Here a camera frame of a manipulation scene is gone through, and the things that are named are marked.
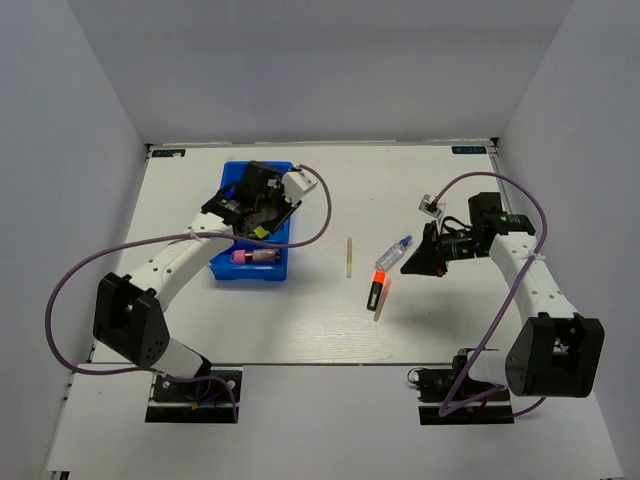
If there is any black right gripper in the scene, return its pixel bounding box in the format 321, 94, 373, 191
401, 220, 487, 277

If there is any yellow cap black highlighter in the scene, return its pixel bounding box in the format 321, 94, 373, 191
254, 226, 269, 239

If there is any clear blue cap spray bottle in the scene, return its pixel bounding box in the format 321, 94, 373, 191
375, 235, 413, 272

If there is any orange refill tube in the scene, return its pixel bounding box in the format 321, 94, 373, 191
373, 277, 392, 322

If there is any orange cap black highlighter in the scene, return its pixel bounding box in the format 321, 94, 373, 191
366, 270, 386, 311

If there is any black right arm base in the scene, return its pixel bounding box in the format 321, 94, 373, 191
407, 367, 515, 427

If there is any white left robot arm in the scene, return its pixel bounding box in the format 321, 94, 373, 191
93, 161, 317, 399

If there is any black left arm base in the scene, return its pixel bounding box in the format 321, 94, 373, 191
145, 367, 243, 424

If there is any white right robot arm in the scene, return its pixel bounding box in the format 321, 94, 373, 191
400, 192, 605, 399

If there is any blue compartment tray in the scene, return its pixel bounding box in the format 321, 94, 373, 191
202, 161, 296, 281

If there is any left corner label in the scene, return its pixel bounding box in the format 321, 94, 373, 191
151, 149, 186, 158

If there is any corner label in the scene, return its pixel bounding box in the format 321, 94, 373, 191
151, 149, 186, 158
451, 145, 487, 155

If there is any right corner label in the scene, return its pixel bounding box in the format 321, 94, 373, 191
451, 145, 487, 155

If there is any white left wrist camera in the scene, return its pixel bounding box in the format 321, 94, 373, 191
281, 169, 317, 205

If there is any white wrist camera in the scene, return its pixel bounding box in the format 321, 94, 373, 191
418, 194, 446, 219
281, 169, 317, 205

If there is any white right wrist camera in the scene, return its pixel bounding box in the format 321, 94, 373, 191
418, 194, 446, 219

